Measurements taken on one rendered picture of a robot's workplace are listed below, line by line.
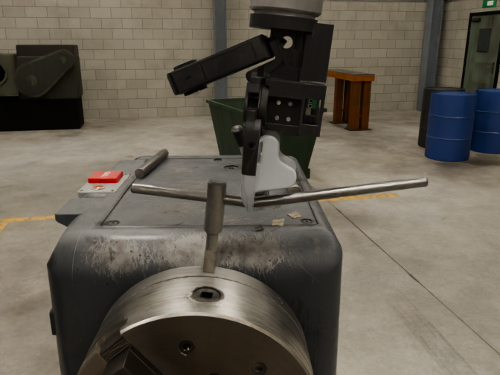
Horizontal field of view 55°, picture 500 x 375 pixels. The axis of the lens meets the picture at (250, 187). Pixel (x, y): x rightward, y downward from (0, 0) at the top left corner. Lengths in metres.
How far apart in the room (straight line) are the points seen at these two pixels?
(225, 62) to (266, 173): 0.13
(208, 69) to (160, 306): 0.28
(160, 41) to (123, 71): 0.98
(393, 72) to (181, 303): 11.33
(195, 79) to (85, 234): 0.35
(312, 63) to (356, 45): 10.86
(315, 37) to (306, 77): 0.04
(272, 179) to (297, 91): 0.10
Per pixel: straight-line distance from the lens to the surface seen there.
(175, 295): 0.61
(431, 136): 6.97
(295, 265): 0.72
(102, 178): 1.03
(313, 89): 0.49
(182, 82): 0.52
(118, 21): 10.44
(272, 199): 0.54
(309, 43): 0.51
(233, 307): 0.59
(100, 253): 0.75
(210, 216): 0.55
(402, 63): 11.87
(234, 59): 0.51
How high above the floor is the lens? 1.53
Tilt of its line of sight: 17 degrees down
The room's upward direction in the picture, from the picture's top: straight up
